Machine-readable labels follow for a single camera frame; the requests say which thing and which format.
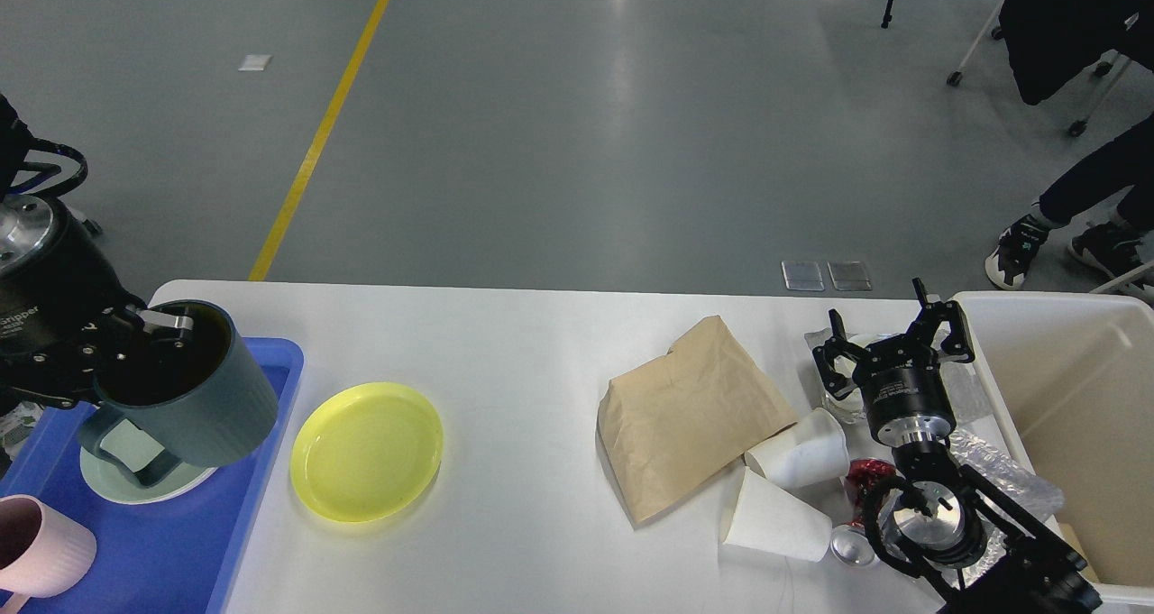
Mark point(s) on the crushed red soda can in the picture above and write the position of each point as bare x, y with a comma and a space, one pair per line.
849, 543

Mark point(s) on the blue plastic tray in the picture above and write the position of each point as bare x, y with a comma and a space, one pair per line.
178, 555

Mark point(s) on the upper white paper cup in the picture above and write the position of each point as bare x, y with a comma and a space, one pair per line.
811, 451

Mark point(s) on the lower white paper cup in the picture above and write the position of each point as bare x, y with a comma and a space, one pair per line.
767, 519

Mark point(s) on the brown paper bag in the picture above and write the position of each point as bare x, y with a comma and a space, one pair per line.
669, 425

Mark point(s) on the white rolling chair frame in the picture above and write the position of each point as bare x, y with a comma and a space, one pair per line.
1104, 75

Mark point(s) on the small foil wrapper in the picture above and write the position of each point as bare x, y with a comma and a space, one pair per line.
966, 394

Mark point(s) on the person in black clothes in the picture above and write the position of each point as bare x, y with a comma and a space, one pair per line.
1111, 247

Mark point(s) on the yellow plastic plate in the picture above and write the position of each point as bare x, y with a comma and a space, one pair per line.
367, 453

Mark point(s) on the white paper cup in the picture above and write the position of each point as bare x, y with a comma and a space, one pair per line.
811, 451
767, 519

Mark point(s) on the left floor outlet plate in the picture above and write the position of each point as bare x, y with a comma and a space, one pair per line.
803, 276

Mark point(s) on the silver foil bag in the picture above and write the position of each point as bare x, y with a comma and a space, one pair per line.
1037, 495

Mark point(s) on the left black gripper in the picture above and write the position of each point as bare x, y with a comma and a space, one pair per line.
64, 314

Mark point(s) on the floor outlet plate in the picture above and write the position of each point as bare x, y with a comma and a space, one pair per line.
849, 276
803, 276

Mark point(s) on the dark teal mug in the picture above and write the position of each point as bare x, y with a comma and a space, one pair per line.
208, 406

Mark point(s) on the pink ribbed cup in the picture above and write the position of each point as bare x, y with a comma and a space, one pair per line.
44, 553

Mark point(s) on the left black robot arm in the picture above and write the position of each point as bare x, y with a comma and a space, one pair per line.
34, 166

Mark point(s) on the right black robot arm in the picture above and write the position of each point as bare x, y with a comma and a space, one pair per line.
938, 518

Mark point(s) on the beige plastic bin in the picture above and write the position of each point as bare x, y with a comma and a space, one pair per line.
1073, 393

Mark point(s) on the right floor outlet plate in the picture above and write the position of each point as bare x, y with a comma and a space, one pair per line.
849, 276

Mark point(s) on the pale green plate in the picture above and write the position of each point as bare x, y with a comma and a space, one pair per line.
136, 448

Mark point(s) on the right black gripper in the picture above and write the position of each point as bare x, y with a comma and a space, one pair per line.
904, 396

